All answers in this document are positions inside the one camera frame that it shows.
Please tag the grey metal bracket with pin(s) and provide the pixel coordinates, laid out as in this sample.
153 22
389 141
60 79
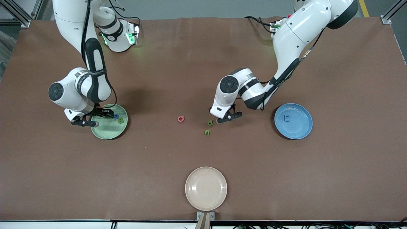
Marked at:
212 215

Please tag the aluminium frame profile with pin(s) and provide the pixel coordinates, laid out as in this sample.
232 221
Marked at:
387 19
25 21

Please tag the blue foam letter E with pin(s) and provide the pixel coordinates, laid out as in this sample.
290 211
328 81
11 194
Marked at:
287 118

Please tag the red foam letter Q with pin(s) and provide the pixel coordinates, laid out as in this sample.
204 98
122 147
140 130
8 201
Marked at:
178 118

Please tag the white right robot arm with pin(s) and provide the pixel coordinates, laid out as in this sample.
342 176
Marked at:
70 19

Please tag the green foam letter p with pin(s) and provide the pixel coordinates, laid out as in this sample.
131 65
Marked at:
210 122

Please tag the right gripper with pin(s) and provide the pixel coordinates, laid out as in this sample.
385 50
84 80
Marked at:
102 112

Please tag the person in khaki clothing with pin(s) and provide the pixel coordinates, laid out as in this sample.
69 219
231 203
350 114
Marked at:
4 44

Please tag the aluminium camera post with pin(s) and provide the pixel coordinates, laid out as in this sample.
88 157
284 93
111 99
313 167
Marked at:
203 222

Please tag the beige plate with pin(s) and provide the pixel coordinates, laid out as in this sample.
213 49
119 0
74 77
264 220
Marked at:
206 189

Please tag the light green plate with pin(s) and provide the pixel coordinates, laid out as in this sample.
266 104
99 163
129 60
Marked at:
108 132

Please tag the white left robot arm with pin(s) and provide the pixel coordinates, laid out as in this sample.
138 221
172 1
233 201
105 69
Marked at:
292 35

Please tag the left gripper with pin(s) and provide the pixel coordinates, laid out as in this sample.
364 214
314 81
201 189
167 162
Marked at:
210 108

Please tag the blue plate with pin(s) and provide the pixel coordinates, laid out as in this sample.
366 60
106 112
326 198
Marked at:
299 130

